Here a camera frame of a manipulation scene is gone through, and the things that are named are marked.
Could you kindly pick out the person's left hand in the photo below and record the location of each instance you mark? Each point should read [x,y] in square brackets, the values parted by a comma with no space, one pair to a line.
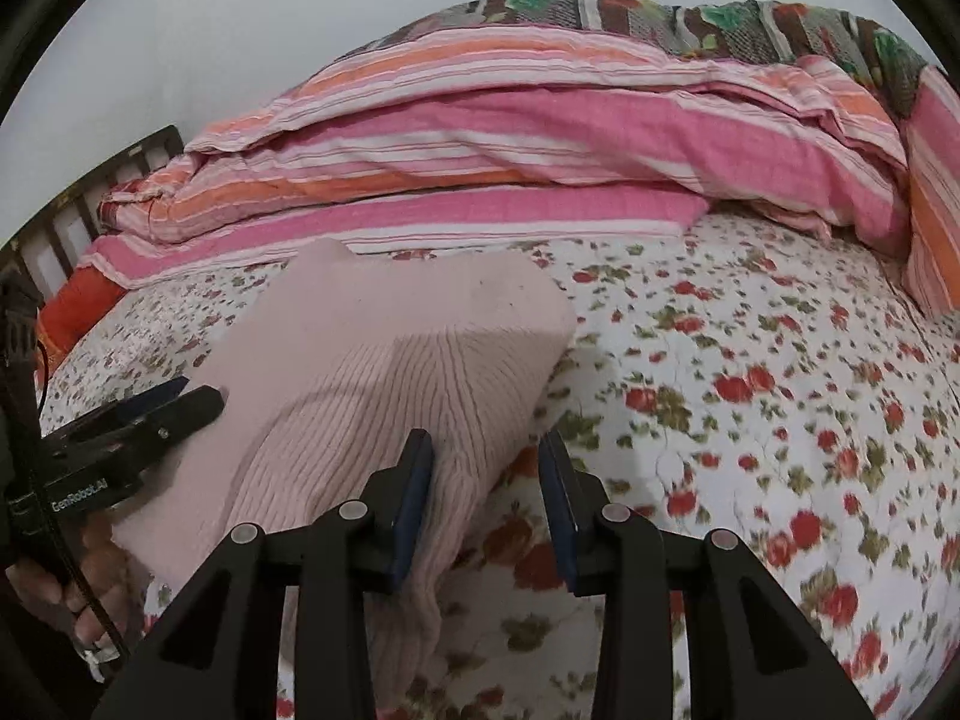
[45,586]

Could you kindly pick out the pink ribbed sweater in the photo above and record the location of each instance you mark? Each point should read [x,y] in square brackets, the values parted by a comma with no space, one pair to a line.
[375,360]

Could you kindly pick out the pink orange striped quilt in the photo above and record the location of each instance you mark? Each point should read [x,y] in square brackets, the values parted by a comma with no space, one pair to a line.
[525,135]

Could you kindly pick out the dark wooden headboard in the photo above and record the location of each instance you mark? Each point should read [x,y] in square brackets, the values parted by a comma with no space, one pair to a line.
[150,146]

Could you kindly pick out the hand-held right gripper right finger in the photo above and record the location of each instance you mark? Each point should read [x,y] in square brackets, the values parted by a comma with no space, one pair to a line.
[559,510]

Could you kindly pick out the colourful floral patchwork quilt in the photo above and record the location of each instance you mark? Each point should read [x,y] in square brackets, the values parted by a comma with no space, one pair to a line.
[637,19]

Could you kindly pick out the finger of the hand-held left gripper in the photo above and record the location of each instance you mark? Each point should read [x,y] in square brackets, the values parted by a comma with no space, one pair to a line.
[154,396]
[180,410]

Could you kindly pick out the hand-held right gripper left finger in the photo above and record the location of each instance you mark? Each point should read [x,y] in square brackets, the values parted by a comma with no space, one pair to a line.
[409,510]

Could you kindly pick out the red pillow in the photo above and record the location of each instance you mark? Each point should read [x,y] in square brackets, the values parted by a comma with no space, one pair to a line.
[75,307]

